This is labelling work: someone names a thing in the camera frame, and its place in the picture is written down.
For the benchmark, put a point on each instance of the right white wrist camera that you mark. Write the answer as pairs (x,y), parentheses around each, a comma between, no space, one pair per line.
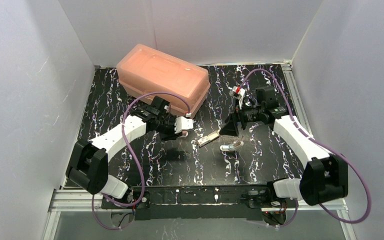
(238,93)

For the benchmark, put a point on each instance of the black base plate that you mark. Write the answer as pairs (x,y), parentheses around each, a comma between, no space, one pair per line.
(249,202)

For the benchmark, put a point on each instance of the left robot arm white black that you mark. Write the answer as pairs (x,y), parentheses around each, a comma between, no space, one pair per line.
(88,165)

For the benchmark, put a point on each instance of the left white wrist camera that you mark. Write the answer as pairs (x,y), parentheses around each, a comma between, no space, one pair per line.
(183,124)

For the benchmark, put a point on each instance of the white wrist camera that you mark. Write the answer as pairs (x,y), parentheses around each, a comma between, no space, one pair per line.
(238,93)
(183,124)

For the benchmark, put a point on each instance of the pink mini stapler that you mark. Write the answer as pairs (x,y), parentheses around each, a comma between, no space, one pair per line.
(184,134)

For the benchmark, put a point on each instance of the pink translucent plastic box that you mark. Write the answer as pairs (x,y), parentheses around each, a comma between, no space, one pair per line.
(145,70)

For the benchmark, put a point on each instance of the white mini stapler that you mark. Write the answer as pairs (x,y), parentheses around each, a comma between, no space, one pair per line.
(232,147)

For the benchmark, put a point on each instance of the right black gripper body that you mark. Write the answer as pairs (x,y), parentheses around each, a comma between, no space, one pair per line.
(238,118)

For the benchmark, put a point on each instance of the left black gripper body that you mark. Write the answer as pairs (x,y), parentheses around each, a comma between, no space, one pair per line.
(169,127)

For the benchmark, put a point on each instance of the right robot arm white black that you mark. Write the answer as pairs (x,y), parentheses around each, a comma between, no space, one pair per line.
(325,175)

